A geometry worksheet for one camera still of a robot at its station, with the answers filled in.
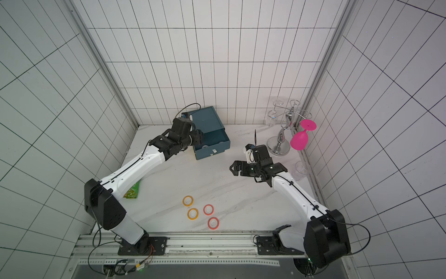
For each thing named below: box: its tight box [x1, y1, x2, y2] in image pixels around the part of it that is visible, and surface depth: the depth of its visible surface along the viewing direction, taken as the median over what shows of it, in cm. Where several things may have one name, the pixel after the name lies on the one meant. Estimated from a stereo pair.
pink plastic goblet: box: [290, 119, 318, 152], surface depth 88 cm
